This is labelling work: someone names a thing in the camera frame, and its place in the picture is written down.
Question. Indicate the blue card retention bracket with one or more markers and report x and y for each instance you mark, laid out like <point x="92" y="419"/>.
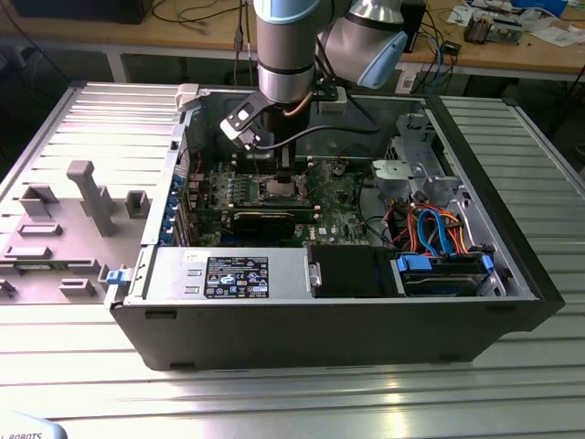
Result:
<point x="171" y="208"/>

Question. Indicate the pale blue teach pendant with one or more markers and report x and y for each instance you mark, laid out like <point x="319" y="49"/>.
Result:
<point x="27" y="427"/>

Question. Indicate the grey parts rack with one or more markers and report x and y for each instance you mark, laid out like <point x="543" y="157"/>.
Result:
<point x="68" y="256"/>

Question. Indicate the grey metal box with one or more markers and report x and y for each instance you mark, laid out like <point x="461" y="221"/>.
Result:
<point x="507" y="29"/>

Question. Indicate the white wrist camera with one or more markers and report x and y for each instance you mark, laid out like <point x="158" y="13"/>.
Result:
<point x="332" y="106"/>
<point x="240" y="123"/>

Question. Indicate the blue cardboard box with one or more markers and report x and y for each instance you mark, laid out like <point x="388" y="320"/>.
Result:
<point x="539" y="4"/>

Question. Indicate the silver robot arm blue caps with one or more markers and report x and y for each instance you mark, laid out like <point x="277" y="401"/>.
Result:
<point x="283" y="46"/>

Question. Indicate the blue case latch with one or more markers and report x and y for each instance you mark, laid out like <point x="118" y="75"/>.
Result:
<point x="116" y="278"/>

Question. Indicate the silver power supply unit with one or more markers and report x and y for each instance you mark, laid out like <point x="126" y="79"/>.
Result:
<point x="283" y="274"/>

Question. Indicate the black graphics card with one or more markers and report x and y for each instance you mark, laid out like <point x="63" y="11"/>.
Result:
<point x="262" y="226"/>

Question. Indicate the black tower box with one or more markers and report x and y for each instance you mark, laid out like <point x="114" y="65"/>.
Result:
<point x="418" y="27"/>

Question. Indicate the black PC case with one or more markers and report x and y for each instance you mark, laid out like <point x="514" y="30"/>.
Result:
<point x="320" y="334"/>

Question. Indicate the green motherboard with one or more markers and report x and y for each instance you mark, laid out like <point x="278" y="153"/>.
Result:
<point x="338" y="215"/>

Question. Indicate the hard disk in blue carrier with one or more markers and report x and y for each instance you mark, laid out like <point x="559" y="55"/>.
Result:
<point x="439" y="283"/>

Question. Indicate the round coin cell battery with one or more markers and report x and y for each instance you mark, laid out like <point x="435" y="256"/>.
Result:
<point x="338" y="170"/>

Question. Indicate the black equipment case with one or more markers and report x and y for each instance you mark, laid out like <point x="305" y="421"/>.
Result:
<point x="82" y="9"/>

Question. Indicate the small black adapter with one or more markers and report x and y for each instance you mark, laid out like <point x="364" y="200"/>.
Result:
<point x="451" y="48"/>

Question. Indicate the metal disk bay bracket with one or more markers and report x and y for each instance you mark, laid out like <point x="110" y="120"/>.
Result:
<point x="411" y="132"/>

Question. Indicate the finned CPU cooler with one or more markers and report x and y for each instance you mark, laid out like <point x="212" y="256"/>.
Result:
<point x="477" y="29"/>

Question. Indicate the wooden workbench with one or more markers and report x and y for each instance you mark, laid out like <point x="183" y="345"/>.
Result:
<point x="137" y="34"/>

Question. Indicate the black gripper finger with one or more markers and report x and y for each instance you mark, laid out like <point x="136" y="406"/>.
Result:
<point x="285" y="157"/>

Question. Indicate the white papers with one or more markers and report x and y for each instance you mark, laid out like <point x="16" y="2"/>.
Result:
<point x="555" y="36"/>

